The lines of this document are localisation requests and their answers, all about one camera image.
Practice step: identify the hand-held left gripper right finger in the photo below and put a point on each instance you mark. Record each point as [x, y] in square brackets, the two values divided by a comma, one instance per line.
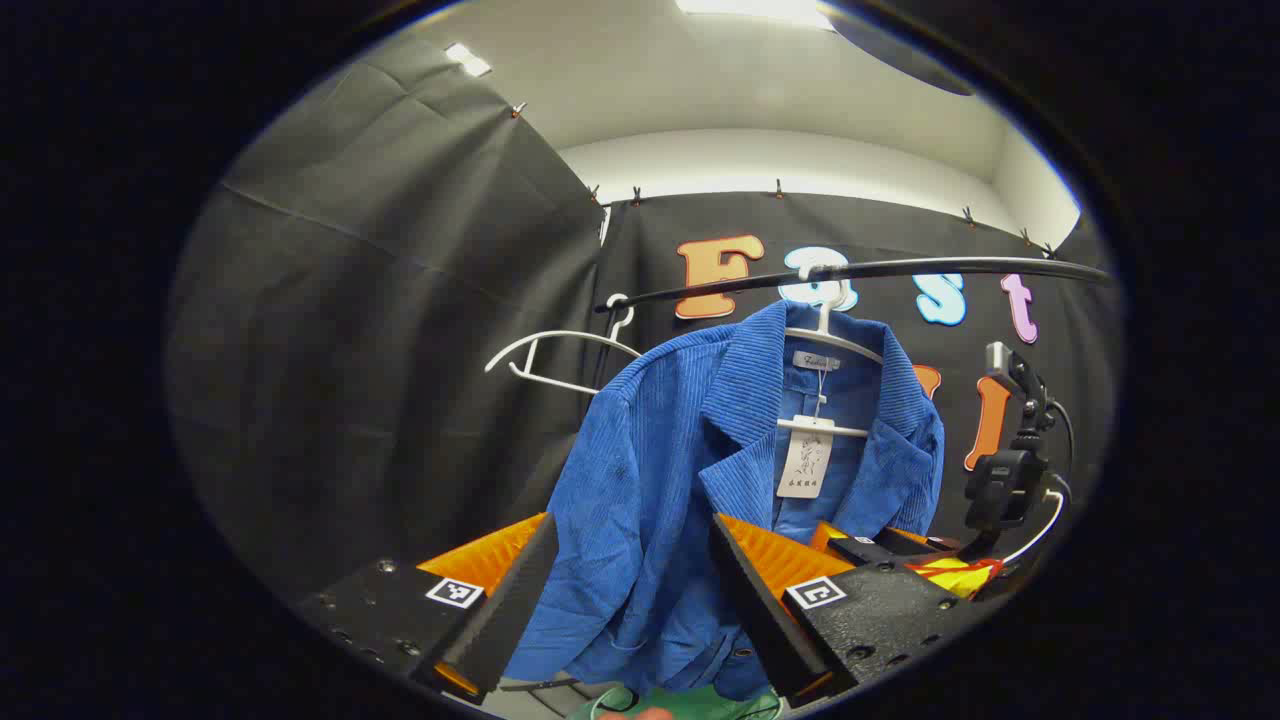
[760, 610]

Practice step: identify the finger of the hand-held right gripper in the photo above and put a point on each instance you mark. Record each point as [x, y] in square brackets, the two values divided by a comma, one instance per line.
[950, 577]
[860, 552]

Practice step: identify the small ceiling light panel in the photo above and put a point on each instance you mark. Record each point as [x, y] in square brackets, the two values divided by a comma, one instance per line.
[468, 59]

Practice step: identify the white plastic clothes hanger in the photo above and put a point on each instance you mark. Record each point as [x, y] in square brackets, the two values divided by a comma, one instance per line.
[824, 312]
[570, 333]

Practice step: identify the black clothes rail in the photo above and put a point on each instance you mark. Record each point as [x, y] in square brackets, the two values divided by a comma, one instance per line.
[900, 268]

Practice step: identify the large ceiling light panel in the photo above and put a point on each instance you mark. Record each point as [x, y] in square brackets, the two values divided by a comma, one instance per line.
[750, 8]

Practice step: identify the green mesh laundry hamper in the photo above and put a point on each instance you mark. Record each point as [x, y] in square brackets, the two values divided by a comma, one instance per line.
[700, 706]

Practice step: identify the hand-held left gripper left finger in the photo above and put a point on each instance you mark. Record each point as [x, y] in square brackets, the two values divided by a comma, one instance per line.
[505, 610]

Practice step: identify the white paper hang tag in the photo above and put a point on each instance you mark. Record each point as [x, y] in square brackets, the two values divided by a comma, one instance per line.
[806, 460]

